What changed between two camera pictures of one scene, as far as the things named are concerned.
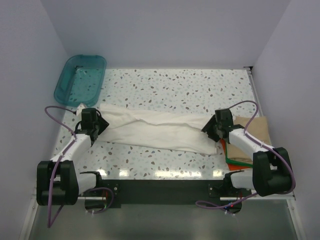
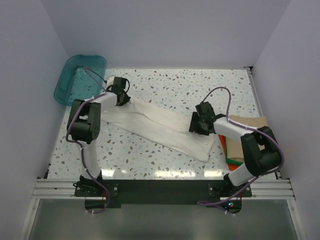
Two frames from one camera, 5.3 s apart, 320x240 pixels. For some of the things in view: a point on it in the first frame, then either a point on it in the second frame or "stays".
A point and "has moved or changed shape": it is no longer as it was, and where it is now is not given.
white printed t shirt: (174, 131) has moved or changed shape
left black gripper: (103, 124) -> (127, 98)
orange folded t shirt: (231, 167) stays
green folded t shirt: (233, 162) stays
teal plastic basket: (81, 80) stays
